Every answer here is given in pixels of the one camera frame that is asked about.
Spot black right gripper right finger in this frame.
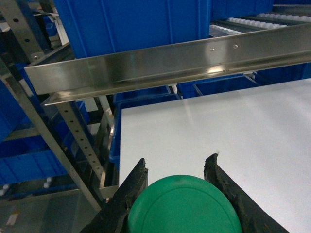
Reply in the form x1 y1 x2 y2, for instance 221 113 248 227
204 153 288 233

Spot green mushroom push button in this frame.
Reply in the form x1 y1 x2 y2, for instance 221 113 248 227
126 175 242 233

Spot stainless steel shelf rail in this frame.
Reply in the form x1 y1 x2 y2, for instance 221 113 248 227
25 23 311 105

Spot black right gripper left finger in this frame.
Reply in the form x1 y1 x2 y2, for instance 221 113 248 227
81 158 148 233

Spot perforated steel rack upright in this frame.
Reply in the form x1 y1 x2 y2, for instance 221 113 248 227
0 0 110 211

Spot large blue bin left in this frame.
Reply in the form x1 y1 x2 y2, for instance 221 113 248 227
54 0 211 58

